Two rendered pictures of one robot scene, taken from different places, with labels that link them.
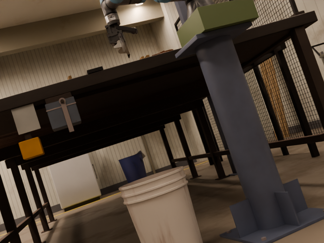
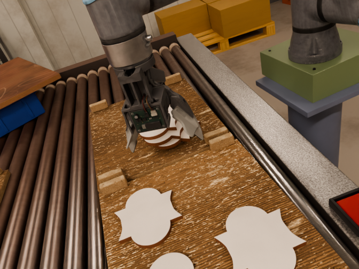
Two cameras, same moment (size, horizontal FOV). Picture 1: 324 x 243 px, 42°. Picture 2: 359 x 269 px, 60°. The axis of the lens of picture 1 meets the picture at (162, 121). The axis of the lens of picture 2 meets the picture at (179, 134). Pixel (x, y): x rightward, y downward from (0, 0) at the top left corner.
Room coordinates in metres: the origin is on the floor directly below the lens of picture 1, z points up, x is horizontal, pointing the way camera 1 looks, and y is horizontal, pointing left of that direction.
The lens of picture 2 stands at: (2.20, 0.58, 1.40)
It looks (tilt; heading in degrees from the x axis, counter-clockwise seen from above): 35 degrees down; 278
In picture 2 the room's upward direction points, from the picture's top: 17 degrees counter-clockwise
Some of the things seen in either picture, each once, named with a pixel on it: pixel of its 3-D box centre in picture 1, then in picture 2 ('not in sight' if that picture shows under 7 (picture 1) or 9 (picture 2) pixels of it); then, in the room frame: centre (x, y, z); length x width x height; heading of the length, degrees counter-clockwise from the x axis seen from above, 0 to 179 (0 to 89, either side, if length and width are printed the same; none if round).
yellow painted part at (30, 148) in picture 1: (26, 132); not in sight; (1.89, 0.60, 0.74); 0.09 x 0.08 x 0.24; 103
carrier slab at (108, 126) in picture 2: not in sight; (150, 124); (2.39, -0.18, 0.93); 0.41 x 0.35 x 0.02; 106
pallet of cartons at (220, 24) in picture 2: not in sight; (210, 23); (1.99, -3.29, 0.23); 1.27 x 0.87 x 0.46; 14
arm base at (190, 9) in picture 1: (201, 9); (313, 37); (1.86, -0.33, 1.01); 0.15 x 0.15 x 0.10
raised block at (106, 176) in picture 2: not in sight; (111, 176); (2.46, 0.04, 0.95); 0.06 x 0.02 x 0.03; 16
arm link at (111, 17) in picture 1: (112, 19); (130, 48); (2.31, 0.08, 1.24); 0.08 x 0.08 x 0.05
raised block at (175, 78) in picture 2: not in sight; (172, 79); (2.31, -0.41, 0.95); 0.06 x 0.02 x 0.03; 16
